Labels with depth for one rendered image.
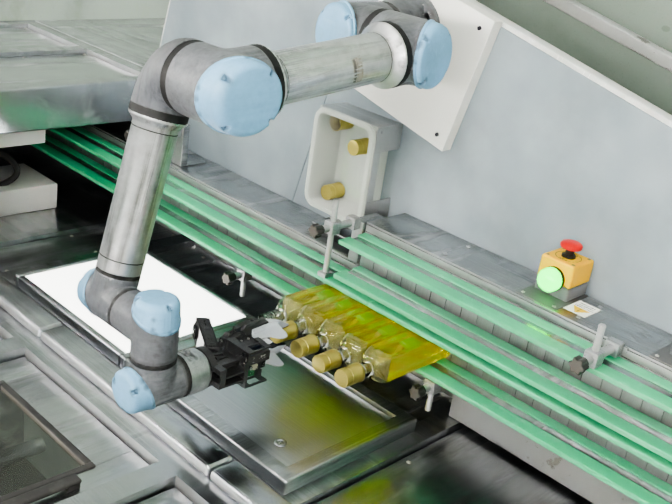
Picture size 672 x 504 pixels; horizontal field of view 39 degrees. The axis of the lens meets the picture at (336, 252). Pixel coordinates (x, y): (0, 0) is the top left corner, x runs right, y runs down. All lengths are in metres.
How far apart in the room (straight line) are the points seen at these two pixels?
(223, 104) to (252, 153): 0.99
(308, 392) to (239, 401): 0.14
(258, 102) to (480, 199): 0.64
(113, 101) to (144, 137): 1.00
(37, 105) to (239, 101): 1.09
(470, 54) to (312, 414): 0.74
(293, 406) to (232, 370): 0.21
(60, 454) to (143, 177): 0.51
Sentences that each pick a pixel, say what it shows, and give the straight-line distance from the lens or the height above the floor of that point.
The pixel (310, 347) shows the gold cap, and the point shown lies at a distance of 1.73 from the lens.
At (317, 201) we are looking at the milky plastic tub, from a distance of 2.09.
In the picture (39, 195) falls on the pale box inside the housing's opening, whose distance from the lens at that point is 2.63.
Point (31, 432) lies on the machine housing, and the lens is 1.77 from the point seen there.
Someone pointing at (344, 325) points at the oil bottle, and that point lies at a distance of 1.77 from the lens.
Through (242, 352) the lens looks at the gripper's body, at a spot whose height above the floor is 1.29.
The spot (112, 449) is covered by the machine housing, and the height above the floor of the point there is 1.46.
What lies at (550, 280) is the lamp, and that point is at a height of 0.85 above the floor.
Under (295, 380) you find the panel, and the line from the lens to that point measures 1.88.
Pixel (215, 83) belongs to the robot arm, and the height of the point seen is 1.41.
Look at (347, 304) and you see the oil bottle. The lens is 1.85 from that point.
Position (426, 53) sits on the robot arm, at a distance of 1.65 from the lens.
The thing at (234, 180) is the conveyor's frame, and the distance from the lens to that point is 2.35.
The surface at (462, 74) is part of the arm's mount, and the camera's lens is 1.86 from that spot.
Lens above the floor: 2.27
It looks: 44 degrees down
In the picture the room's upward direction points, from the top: 105 degrees counter-clockwise
